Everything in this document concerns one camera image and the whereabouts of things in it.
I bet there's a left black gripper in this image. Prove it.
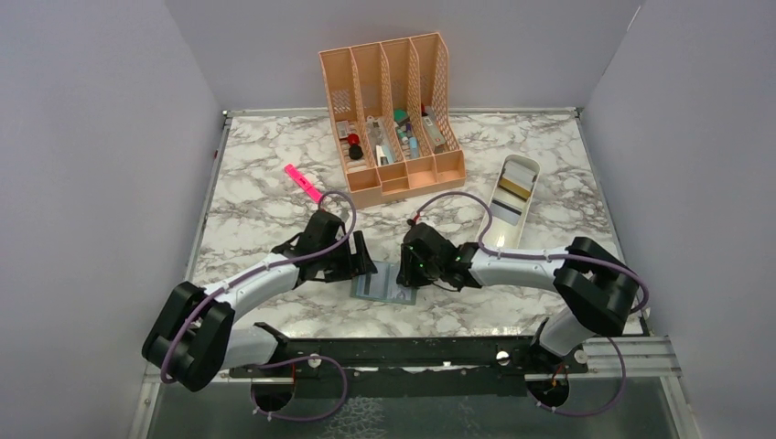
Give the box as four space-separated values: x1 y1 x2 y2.
318 230 377 283

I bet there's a green card holder wallet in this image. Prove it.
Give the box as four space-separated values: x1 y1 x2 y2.
350 262 417 305

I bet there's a silver VIP credit card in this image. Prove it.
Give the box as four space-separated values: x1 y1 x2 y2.
370 262 397 301

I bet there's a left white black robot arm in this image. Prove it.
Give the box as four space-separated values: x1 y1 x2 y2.
141 209 377 391

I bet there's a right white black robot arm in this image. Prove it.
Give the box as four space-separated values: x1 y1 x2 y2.
396 223 639 372

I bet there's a black round stamp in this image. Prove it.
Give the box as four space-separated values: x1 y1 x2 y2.
348 144 364 161

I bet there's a pink highlighter marker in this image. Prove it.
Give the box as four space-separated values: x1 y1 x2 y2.
284 164 322 203

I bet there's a white oblong plastic tray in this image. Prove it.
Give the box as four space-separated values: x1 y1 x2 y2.
483 155 541 250

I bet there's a grey red stapler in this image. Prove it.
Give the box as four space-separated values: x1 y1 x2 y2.
421 104 447 154

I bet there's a green eraser block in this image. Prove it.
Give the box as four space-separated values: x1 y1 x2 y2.
393 109 410 126

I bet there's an orange plastic desk organizer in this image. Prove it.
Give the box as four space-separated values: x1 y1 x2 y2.
318 32 467 208

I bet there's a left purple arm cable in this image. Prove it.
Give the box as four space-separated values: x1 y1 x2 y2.
159 191 358 385

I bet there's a black metal base rail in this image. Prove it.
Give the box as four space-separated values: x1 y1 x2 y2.
228 323 588 399

